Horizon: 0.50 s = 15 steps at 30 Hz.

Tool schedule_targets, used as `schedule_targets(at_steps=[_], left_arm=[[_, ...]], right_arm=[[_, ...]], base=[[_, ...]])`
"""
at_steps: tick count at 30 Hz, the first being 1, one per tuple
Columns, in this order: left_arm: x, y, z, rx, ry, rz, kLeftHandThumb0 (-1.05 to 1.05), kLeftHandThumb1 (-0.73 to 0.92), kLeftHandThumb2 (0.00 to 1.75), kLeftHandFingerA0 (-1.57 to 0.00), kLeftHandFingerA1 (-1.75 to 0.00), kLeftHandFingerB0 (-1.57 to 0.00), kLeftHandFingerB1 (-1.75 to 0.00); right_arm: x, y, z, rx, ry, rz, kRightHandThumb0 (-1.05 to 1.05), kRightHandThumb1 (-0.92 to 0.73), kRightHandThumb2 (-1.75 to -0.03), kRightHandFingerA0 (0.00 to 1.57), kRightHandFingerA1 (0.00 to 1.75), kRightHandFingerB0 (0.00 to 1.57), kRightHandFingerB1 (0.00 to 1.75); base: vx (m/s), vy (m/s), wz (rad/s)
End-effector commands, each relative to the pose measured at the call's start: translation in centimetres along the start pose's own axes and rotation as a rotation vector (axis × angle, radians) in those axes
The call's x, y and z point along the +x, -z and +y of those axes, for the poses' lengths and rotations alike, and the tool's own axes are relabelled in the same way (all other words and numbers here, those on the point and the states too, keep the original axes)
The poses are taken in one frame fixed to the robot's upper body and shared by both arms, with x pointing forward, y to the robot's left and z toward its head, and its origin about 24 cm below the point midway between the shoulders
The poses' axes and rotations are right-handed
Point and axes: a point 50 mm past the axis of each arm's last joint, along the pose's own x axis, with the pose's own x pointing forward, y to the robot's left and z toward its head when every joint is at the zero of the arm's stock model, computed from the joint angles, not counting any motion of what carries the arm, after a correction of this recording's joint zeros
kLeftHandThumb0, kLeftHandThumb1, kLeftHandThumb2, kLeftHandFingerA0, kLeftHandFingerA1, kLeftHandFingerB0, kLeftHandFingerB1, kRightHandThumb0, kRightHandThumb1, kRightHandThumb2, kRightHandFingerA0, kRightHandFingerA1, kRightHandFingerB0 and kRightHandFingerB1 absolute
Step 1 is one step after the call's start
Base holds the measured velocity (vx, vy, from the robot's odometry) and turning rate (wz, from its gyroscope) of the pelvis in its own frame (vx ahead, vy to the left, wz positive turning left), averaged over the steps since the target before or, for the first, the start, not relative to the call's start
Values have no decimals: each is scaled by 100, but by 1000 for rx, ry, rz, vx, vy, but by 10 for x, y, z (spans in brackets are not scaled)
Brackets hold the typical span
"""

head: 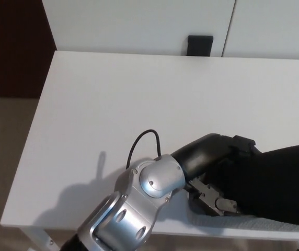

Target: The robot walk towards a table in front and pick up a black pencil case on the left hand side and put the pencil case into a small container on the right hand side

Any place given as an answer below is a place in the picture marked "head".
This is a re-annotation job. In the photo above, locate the white cabinet door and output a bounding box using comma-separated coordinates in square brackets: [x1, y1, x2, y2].
[41, 0, 237, 57]
[221, 0, 299, 61]

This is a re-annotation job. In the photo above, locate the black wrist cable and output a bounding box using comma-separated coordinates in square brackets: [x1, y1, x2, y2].
[126, 129, 164, 168]

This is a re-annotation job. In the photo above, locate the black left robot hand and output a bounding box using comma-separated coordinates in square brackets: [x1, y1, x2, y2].
[171, 133, 257, 218]

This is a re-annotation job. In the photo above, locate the black cloth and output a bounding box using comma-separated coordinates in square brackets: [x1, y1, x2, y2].
[206, 140, 299, 230]

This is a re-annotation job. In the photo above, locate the white table leg frame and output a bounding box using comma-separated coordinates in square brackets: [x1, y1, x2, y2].
[18, 225, 62, 251]

